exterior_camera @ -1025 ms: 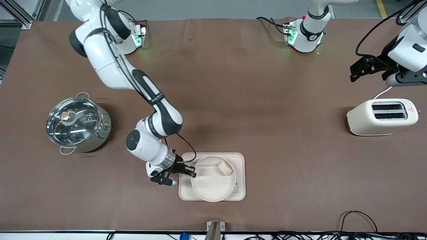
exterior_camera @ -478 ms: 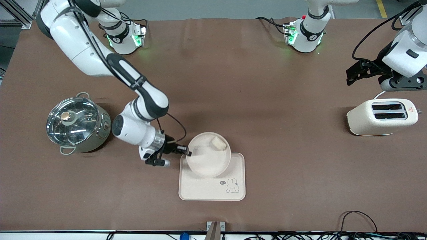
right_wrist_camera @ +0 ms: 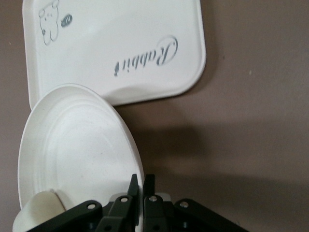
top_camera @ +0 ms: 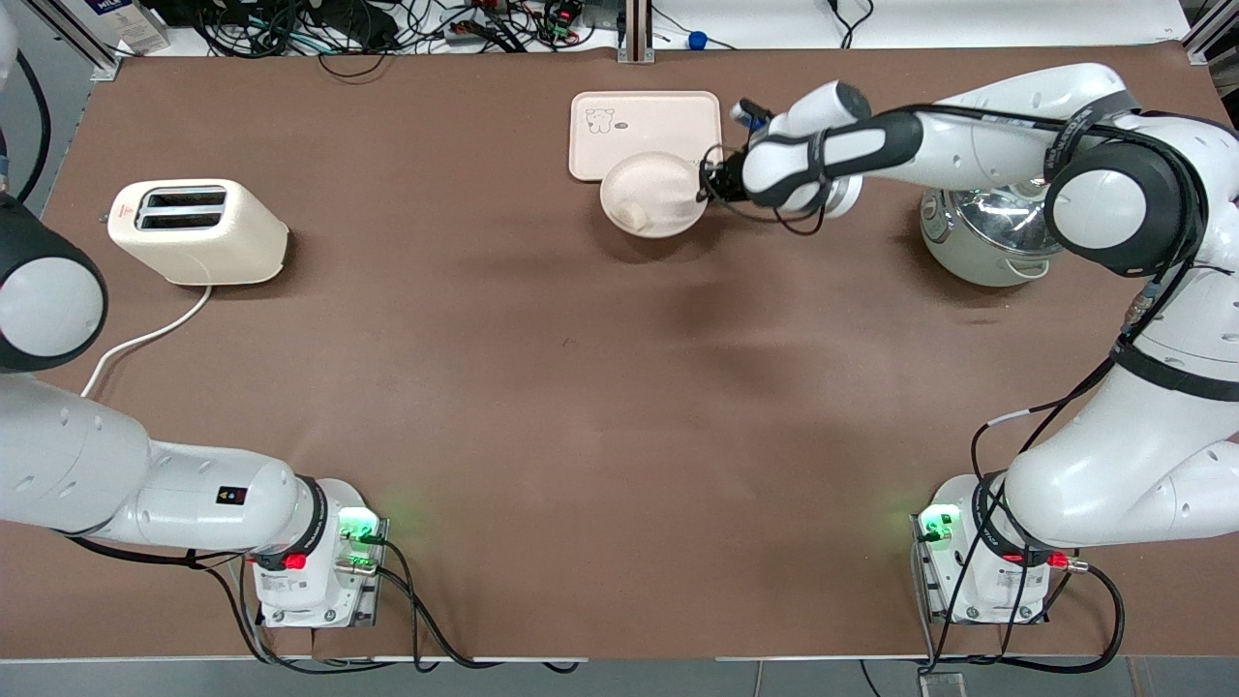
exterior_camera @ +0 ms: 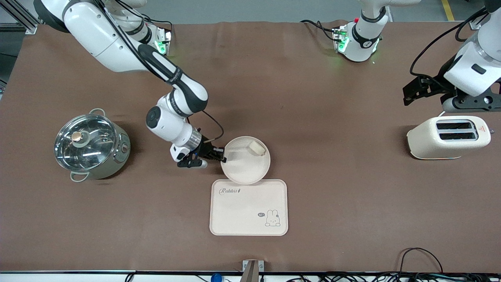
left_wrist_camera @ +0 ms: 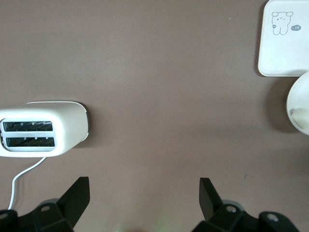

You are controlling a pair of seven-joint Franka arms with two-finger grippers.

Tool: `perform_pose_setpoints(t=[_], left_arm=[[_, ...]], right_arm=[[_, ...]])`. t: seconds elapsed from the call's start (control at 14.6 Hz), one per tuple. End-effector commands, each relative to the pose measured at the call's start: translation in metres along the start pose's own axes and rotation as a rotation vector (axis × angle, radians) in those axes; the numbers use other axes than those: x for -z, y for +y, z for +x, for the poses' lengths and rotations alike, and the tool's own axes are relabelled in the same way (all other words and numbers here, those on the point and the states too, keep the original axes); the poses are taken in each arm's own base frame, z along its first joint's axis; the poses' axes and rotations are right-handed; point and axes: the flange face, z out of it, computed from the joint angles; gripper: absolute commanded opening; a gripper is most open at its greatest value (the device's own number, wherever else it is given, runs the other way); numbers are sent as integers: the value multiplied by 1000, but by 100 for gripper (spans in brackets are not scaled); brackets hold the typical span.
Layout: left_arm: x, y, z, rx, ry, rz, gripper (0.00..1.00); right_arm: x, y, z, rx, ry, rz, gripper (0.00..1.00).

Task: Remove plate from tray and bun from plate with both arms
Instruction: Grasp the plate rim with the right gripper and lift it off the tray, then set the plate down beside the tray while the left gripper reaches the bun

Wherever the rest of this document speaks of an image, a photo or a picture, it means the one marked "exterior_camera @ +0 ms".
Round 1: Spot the round cream plate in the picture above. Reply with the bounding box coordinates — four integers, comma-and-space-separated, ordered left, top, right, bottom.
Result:
220, 136, 271, 185

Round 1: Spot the small cream bun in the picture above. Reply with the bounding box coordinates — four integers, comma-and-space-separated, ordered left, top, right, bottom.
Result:
248, 141, 267, 157

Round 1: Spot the cream two-slot toaster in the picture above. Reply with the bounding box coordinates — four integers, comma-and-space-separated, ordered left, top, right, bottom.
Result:
406, 116, 494, 160

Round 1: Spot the cream rabbit print tray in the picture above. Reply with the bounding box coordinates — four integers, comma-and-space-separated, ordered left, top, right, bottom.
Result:
209, 179, 289, 237

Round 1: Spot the steel pot with glass lid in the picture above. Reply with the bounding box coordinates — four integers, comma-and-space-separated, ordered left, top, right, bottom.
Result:
55, 108, 132, 183

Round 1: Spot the brown table cover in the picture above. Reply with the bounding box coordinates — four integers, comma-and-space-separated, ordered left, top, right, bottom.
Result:
0, 20, 501, 273

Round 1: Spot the glass pot lid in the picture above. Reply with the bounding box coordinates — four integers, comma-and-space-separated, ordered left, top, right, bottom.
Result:
54, 114, 117, 172

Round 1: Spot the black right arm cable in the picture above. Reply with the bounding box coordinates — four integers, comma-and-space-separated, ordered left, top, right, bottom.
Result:
200, 110, 225, 142

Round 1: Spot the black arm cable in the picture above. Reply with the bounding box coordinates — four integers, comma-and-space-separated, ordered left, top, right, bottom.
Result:
409, 8, 490, 79
200, 110, 225, 142

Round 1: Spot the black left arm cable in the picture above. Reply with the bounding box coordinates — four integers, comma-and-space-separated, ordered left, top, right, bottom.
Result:
409, 8, 490, 79

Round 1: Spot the black base cable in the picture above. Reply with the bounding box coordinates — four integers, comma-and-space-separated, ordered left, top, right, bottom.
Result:
141, 16, 174, 40
300, 19, 339, 42

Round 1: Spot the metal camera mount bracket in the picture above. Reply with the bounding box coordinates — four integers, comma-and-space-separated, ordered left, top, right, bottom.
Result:
242, 260, 265, 282

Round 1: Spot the black looped cable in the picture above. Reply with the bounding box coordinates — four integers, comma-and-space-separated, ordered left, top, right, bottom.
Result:
398, 247, 444, 275

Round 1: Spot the black cable bundle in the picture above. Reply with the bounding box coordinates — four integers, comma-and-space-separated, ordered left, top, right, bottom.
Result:
286, 272, 501, 282

